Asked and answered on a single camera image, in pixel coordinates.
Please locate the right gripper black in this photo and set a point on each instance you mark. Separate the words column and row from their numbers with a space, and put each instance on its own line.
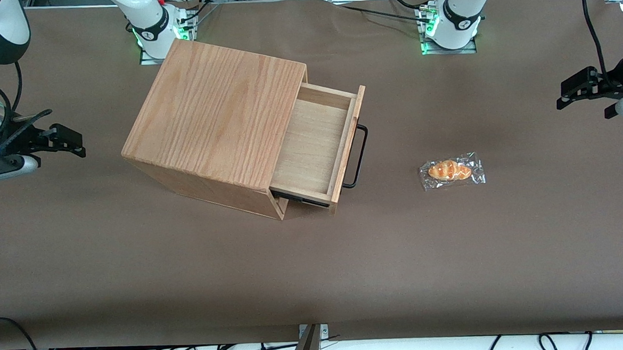
column 18, row 143

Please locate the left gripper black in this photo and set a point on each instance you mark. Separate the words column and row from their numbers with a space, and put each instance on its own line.
column 603, row 88

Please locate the light wooden cabinet door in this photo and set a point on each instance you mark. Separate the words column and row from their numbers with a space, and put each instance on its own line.
column 310, row 143

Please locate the oak wooden drawer cabinet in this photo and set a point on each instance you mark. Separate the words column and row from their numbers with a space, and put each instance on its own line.
column 212, row 111

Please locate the bread roll in clear wrapper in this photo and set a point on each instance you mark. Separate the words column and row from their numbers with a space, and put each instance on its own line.
column 450, row 170

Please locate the brown paper table cover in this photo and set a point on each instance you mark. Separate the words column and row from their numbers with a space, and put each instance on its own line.
column 400, row 245

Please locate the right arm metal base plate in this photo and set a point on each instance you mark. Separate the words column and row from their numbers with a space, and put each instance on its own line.
column 148, row 60

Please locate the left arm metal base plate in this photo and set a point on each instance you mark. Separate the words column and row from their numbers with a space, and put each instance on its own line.
column 465, row 50

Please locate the small metal bracket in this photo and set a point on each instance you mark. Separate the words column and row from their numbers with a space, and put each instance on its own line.
column 324, row 330

